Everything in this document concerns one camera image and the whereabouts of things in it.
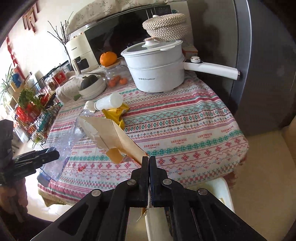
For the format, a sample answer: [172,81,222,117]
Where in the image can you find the jar with red label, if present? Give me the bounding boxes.
[52,70,68,88]

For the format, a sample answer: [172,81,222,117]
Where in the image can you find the yellow snack packet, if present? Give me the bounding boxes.
[102,103,130,130]

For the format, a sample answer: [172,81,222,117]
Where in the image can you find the black door microwave oven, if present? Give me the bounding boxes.
[84,5,188,68]

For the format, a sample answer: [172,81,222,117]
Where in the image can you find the large orange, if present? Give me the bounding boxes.
[100,51,118,66]

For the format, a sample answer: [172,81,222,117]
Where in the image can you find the white electric cooking pot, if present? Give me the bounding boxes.
[121,38,241,93]

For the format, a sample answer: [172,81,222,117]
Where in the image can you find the woven rattan trivets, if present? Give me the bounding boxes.
[142,13,189,42]

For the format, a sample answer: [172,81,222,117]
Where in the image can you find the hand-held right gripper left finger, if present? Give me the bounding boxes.
[30,156,149,241]

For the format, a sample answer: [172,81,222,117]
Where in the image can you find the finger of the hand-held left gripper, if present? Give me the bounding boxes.
[9,162,37,178]
[12,147,60,165]

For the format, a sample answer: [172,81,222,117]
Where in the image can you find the grey refrigerator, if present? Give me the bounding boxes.
[185,0,296,137]

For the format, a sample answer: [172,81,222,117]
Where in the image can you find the cream air fryer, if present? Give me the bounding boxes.
[65,30,100,75]

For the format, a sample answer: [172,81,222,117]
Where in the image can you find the white bowl with avocado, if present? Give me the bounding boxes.
[74,73,107,101]

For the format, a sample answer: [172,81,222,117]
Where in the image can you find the black wire rack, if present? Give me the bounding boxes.
[13,60,70,149]

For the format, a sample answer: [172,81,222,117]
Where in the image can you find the floral padded cloth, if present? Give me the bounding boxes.
[55,73,104,105]

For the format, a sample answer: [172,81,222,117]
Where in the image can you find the red string garland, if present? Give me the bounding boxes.
[6,36,25,77]

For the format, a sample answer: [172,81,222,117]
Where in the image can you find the red wall hanging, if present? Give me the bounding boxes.
[22,5,39,35]

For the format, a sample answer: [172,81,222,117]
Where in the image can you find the person's left hand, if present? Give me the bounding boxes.
[0,179,28,223]

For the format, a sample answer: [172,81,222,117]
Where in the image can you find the green leafy plant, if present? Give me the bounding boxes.
[18,88,44,112]

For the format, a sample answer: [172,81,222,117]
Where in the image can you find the orange and white carton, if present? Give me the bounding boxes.
[76,115,153,220]

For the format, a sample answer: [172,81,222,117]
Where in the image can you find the white plastic bin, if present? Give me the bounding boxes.
[144,177,235,241]

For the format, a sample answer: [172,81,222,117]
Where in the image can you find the white tissue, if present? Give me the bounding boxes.
[84,100,97,113]

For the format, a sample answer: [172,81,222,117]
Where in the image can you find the striped patterned tablecloth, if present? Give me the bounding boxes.
[38,70,249,205]

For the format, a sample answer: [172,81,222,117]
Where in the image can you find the dark green avocado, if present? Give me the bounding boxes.
[80,75,99,90]

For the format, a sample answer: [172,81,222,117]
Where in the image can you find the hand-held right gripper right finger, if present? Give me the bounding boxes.
[149,156,266,241]

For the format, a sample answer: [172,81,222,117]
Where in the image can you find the clear plastic bottle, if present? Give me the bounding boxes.
[37,109,96,187]

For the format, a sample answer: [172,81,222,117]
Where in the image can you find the dry twigs in vase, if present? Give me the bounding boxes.
[47,11,74,61]

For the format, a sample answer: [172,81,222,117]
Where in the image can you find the white plastic milk bottle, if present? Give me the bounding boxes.
[94,93,124,111]

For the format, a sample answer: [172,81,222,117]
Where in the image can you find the glass jar with wooden lid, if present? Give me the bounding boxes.
[103,61,133,88]

